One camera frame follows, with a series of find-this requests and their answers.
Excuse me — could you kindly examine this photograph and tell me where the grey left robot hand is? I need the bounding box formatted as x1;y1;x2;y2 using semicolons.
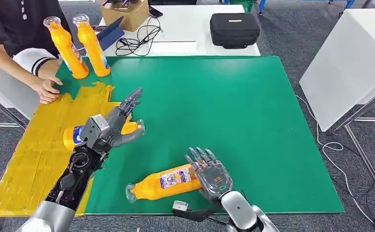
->
104;87;146;148

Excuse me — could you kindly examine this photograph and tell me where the white side table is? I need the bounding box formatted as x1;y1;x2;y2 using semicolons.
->
0;44;63;129

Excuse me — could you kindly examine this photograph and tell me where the flat white box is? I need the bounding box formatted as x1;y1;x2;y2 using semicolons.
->
149;41;197;57

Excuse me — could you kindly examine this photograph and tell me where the black smartphone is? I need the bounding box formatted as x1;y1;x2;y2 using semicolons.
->
149;5;164;18

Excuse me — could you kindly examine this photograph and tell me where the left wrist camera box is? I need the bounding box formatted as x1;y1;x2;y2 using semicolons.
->
79;114;111;149

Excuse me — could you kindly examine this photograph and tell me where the white table with metal frame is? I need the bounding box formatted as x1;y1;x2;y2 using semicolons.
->
299;9;375;212

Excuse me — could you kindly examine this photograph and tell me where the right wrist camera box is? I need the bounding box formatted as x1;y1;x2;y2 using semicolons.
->
172;200;190;213

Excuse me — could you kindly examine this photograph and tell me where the white desk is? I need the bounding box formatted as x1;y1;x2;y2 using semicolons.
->
97;4;261;58

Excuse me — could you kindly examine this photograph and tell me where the orange drink bottle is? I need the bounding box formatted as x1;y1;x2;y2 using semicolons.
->
72;14;111;77
43;16;90;80
62;119;146;151
125;163;204;204

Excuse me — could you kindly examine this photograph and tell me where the green crate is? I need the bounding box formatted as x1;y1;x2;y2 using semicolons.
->
228;0;255;13

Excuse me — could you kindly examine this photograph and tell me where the green table mat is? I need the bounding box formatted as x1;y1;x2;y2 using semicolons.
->
54;56;345;215

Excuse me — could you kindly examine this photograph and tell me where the person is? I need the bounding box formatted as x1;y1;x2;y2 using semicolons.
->
0;0;73;105

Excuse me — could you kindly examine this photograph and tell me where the black cable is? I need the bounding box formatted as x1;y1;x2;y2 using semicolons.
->
115;16;163;58

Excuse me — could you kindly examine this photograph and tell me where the yellow sheet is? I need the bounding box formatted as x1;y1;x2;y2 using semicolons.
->
0;81;134;218

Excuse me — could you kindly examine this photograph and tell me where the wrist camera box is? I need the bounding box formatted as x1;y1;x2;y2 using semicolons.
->
172;200;190;213
79;114;111;149

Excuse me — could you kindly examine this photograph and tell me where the black carrying case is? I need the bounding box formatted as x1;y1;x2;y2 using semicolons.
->
210;13;261;50

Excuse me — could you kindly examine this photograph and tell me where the cardboard box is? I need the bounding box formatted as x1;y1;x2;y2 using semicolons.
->
101;0;150;32

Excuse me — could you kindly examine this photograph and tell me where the tablet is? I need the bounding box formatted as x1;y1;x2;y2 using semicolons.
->
92;16;125;51

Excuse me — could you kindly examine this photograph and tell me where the dark right robot hand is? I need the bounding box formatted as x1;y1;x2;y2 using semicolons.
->
184;146;234;203

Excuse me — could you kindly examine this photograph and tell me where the white floor cable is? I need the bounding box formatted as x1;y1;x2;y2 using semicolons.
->
295;95;375;232

